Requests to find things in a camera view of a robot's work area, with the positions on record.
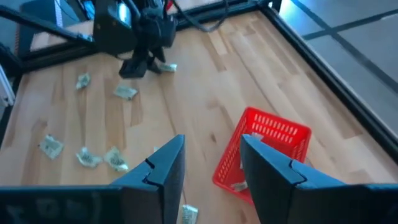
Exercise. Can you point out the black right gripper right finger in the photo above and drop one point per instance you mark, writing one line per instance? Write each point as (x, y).
(273, 186)

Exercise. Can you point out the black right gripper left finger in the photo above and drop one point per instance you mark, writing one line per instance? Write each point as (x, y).
(155, 186)

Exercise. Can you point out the green white sweetener packet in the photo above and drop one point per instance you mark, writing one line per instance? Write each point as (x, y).
(125, 92)
(83, 81)
(51, 146)
(239, 186)
(88, 157)
(188, 214)
(116, 159)
(168, 67)
(155, 149)

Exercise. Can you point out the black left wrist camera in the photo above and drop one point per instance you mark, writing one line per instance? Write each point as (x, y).
(157, 29)

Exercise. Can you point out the red plastic mesh basket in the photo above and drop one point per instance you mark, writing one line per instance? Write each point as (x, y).
(270, 127)

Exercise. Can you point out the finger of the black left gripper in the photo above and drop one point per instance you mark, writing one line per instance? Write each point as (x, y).
(133, 67)
(157, 60)

